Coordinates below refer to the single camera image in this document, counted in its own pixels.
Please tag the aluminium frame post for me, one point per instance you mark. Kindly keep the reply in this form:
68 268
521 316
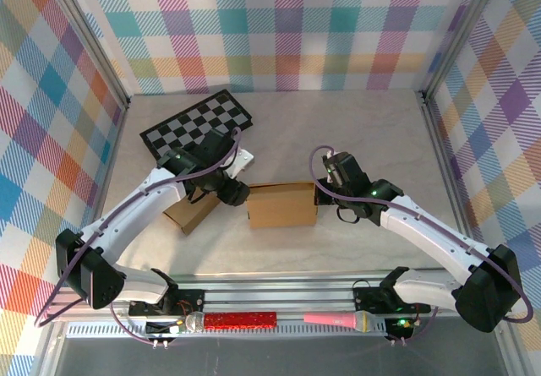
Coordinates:
458 38
91 42

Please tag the aluminium frame rail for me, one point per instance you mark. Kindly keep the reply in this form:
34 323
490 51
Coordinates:
274 295

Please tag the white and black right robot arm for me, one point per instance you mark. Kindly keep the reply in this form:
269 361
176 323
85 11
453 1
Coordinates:
427 228

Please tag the pink microphone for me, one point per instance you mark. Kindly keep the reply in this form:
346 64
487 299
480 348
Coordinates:
334 319

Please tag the small brown cardboard box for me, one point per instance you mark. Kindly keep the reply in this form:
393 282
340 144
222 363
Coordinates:
192 215

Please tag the black and grey chessboard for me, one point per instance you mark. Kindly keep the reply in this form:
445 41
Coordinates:
190 122

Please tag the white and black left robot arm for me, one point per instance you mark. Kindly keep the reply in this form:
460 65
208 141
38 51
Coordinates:
135 207

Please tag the large brown cardboard box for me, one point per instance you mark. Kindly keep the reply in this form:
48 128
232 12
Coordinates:
281 207

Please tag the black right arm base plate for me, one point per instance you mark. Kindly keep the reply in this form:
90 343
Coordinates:
367 298

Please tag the red glitter microphone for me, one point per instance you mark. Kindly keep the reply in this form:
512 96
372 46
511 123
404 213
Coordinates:
241 321

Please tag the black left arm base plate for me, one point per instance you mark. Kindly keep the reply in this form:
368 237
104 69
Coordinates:
190 300

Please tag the small black controller board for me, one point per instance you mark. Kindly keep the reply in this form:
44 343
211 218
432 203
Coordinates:
401 326
158 327

